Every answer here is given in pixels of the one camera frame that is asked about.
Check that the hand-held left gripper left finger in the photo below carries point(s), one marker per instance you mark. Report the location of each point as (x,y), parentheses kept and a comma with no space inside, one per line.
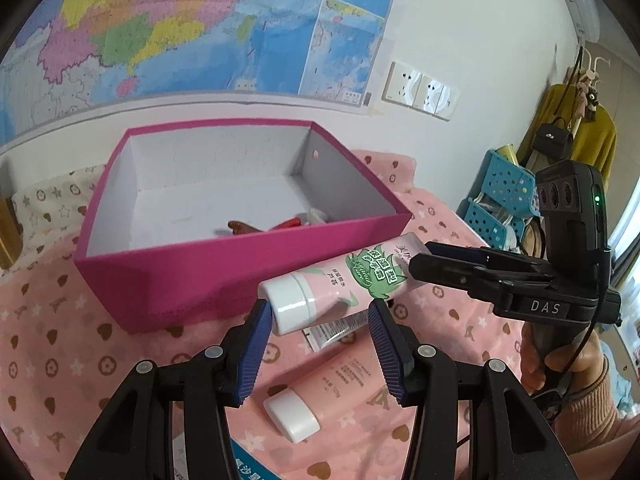
(252,355)

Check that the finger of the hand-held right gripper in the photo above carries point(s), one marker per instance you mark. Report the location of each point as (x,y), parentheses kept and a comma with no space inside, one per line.
(460,252)
(450,275)

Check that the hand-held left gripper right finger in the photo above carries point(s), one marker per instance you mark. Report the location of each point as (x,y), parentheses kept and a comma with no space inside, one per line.
(387,355)

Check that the pink tube with white cap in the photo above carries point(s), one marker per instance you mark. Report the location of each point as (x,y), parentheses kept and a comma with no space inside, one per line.
(340,385)

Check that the small white tube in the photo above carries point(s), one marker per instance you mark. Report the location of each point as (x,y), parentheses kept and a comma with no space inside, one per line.
(335,330)

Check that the pink tube with green leaves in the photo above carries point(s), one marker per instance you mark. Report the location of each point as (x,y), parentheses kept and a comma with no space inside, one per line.
(350,275)

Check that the pink cardboard box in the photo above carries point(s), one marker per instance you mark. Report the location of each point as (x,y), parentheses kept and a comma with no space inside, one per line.
(225,270)

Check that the blue and white medicine box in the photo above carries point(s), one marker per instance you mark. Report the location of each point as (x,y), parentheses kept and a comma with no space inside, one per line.
(252,465)

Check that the brown wooden back scratcher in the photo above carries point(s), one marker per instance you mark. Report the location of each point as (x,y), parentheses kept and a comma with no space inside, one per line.
(245,227)

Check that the small white item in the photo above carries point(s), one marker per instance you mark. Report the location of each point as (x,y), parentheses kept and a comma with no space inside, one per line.
(317,216)

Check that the person's right forearm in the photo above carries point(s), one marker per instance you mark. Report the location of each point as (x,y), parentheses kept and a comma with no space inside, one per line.
(600,415)

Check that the person's right hand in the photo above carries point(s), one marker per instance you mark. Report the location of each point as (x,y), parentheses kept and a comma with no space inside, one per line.
(532,360)

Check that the blue plastic basket rack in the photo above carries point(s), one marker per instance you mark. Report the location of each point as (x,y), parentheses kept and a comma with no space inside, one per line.
(500,195)

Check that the yellow garment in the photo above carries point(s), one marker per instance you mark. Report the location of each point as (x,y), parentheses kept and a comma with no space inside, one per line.
(595,140)

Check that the black handbag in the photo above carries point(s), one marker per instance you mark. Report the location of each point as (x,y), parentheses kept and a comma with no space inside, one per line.
(552,137)

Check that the small plush toy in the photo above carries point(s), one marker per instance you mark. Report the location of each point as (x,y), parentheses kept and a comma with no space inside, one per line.
(587,97)

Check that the pink printed blanket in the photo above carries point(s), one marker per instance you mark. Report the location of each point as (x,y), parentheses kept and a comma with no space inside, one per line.
(75,385)

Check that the white coat rack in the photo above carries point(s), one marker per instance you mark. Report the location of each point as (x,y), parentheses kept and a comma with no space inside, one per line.
(595,62)

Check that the white printed cloth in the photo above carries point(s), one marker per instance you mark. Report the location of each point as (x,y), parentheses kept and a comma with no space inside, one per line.
(50,205)

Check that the gold thermos flask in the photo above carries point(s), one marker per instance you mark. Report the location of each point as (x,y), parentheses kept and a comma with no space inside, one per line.
(9,232)

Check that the white wall unit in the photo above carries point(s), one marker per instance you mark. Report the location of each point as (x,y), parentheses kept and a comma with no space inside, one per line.
(580,0)

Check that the colourful wall map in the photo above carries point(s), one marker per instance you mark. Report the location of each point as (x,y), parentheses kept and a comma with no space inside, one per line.
(175,25)

